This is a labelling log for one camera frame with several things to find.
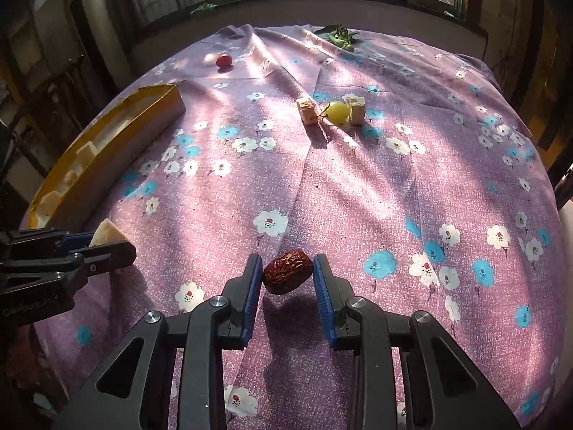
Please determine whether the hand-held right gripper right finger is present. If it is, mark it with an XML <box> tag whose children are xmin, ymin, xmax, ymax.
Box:
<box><xmin>313</xmin><ymin>253</ymin><xmax>522</xmax><ymax>430</ymax></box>

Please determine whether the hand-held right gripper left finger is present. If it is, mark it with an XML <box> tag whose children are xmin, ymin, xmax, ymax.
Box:
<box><xmin>51</xmin><ymin>253</ymin><xmax>264</xmax><ymax>430</ymax></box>

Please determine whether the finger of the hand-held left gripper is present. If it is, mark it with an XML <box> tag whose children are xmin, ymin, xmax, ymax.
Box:
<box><xmin>0</xmin><ymin>241</ymin><xmax>137</xmax><ymax>281</ymax></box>
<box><xmin>0</xmin><ymin>228</ymin><xmax>97</xmax><ymax>256</ymax></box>

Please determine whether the red dried date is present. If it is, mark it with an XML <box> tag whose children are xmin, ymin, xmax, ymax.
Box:
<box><xmin>262</xmin><ymin>248</ymin><xmax>313</xmax><ymax>295</ymax></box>

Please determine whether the crumbly brown corn cob chunk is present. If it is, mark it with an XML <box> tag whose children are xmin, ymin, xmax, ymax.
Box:
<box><xmin>62</xmin><ymin>168</ymin><xmax>86</xmax><ymax>191</ymax></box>

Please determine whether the yellow cardboard box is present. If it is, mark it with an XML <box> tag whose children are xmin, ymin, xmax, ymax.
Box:
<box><xmin>28</xmin><ymin>81</ymin><xmax>186</xmax><ymax>229</ymax></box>

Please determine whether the purple floral tablecloth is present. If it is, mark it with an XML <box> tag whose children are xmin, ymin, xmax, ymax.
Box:
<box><xmin>20</xmin><ymin>23</ymin><xmax>565</xmax><ymax>430</ymax></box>

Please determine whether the green grape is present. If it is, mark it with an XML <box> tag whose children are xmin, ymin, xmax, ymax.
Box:
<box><xmin>326</xmin><ymin>101</ymin><xmax>350</xmax><ymax>126</ymax></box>

